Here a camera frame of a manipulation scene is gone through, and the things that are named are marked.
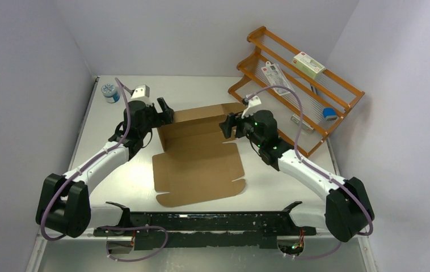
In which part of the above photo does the white green product box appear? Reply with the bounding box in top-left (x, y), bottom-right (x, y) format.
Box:
top-left (292, 52), bottom-right (326, 80)

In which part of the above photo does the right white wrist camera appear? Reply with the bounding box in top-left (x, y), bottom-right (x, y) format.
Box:
top-left (242, 95), bottom-right (262, 118)

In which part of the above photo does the brown cardboard box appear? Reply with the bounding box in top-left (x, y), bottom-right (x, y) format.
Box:
top-left (152, 103), bottom-right (246, 207)

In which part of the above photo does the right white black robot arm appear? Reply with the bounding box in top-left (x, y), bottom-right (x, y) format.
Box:
top-left (219, 110), bottom-right (375, 242)

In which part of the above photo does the orange wooden rack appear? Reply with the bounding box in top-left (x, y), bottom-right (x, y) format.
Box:
top-left (228, 26), bottom-right (365, 156)

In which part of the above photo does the small silver packaged item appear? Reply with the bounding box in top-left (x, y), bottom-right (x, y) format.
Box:
top-left (290, 114), bottom-right (314, 134)

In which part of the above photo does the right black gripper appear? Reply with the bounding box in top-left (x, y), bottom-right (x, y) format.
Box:
top-left (219, 107), bottom-right (264, 148)

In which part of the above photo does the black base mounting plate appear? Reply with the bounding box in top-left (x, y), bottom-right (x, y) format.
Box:
top-left (93, 201), bottom-right (317, 250)

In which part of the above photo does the clear plastic blister package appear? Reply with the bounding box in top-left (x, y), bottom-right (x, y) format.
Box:
top-left (261, 61), bottom-right (294, 96)

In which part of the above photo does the blue white eraser block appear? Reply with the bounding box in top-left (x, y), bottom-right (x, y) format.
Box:
top-left (322, 108), bottom-right (338, 121)

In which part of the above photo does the small blue white jar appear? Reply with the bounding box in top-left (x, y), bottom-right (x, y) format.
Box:
top-left (101, 83), bottom-right (120, 103)

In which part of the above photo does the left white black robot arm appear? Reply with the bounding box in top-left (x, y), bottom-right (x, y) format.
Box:
top-left (36, 97), bottom-right (174, 241)

